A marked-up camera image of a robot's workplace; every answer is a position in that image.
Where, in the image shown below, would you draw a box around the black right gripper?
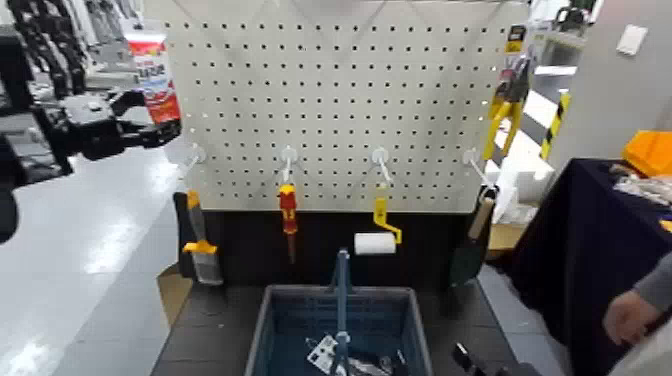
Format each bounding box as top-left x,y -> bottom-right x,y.
452,342 -> 534,376

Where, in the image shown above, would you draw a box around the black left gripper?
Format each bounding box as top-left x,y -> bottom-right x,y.
58,89 -> 183,162

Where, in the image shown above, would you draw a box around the red white glue tube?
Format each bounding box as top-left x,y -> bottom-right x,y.
125,32 -> 183,126

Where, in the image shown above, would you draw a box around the person's forearm grey sleeve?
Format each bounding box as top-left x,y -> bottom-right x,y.
632,251 -> 672,315

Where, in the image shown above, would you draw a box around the blue plastic basket crate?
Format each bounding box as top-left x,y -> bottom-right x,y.
245,248 -> 434,376

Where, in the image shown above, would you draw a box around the person's bare hand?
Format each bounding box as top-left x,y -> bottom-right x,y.
602,290 -> 662,346

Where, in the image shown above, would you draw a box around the white pegboard hook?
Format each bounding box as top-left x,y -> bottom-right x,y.
461,147 -> 497,190
370,146 -> 394,186
184,143 -> 209,176
279,145 -> 299,185

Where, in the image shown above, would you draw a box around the clear plastic packaged tool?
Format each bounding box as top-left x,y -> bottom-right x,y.
346,350 -> 411,376

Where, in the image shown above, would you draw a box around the black humanoid robot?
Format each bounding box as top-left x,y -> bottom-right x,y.
7,0 -> 89,96

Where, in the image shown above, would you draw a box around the brown cardboard box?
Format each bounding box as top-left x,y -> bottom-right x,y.
487,222 -> 529,252

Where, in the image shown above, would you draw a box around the white card package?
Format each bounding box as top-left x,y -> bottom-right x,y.
306,334 -> 340,376

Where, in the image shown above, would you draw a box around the yellow paint roller white sleeve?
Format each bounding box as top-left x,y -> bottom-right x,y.
353,197 -> 404,256

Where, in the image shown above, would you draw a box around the grey scraper yellow guard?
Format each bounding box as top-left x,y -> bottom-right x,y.
181,189 -> 225,287

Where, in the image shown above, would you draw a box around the dark navy table cloth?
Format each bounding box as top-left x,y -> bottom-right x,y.
506,158 -> 672,376

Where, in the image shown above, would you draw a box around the red yellow screwdriver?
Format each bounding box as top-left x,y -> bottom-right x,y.
278,183 -> 299,265

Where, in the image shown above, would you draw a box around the brown cardboard flap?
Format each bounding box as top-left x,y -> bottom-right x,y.
156,262 -> 194,320

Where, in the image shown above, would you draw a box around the white pegboard panel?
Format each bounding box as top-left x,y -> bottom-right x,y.
144,0 -> 531,215

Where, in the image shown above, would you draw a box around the white foam blocks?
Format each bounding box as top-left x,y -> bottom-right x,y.
482,90 -> 557,224

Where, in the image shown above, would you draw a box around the clear plastic bags pile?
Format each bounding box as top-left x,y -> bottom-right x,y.
610,164 -> 672,207

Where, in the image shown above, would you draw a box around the yellow pliers in package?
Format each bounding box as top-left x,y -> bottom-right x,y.
481,24 -> 531,162

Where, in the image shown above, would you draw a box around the orange plastic bin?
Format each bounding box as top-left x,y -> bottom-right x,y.
620,130 -> 672,179

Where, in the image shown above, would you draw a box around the black kettle shaped device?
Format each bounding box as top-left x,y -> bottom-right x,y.
553,6 -> 590,34

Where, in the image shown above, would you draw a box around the green trowel wooden handle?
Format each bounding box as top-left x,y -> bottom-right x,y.
448,188 -> 498,288

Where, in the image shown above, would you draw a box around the yellow black striped post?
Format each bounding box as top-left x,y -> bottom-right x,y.
539,90 -> 572,162

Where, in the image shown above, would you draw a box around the white wall switch plate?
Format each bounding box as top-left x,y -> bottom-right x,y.
615,24 -> 649,57

